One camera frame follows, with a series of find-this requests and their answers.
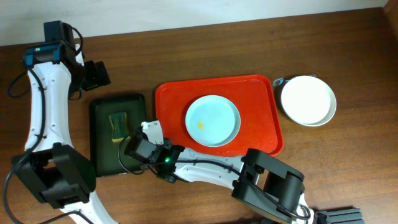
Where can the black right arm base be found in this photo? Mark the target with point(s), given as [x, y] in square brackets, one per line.
[344, 216]

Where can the green yellow sponge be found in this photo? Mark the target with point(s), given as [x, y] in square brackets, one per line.
[119, 126]

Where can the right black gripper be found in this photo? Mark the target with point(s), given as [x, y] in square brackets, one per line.
[138, 148]

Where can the dark green tray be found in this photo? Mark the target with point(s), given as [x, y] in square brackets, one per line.
[108, 157]

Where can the white cream plate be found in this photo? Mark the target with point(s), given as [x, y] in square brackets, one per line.
[308, 101]

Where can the red plastic tray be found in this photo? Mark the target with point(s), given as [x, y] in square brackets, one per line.
[251, 94]

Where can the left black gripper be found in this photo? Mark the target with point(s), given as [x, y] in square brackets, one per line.
[94, 74]

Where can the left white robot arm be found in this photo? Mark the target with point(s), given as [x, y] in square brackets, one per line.
[51, 169]

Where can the light blue plate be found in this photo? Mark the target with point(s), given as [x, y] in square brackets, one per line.
[213, 121]

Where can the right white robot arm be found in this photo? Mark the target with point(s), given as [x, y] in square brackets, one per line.
[261, 182]

